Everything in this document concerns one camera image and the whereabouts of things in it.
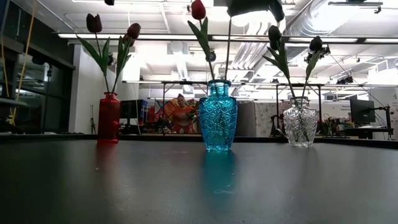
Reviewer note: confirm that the black office desk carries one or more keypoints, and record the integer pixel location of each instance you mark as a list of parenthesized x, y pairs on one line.
[(367, 130)]

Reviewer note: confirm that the clear cut glass vase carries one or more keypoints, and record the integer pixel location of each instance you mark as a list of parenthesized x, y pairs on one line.
[(300, 124)]

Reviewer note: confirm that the blue cut glass vase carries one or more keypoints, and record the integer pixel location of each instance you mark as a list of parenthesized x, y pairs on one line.
[(217, 118)]

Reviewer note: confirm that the long ceiling light bar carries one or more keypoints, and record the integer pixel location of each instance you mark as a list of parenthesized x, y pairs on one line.
[(161, 36)]

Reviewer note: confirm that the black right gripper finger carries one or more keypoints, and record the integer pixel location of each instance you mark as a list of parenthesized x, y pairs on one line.
[(248, 7), (277, 11)]

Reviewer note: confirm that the red ribbed glass vase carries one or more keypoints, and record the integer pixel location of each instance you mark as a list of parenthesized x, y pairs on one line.
[(109, 121)]

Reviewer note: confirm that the black metal frame table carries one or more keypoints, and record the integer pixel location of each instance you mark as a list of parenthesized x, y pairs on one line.
[(276, 102)]

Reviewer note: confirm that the person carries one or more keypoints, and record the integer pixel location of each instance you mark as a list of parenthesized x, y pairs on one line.
[(181, 116)]

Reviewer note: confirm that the red artificial tulip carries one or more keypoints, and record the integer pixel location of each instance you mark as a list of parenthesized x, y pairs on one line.
[(133, 30), (94, 23), (198, 9)]

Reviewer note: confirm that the silver ventilation duct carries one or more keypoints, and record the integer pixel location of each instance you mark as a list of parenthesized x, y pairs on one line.
[(298, 18)]

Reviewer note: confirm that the dark computer monitor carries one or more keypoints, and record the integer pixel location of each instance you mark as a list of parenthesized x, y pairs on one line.
[(132, 109)]

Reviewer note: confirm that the black monitor on arm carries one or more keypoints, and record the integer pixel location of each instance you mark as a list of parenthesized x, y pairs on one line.
[(362, 111)]

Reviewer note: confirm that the black hanging ceiling camera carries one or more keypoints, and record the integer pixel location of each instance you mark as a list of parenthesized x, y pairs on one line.
[(212, 56), (323, 51), (109, 59)]

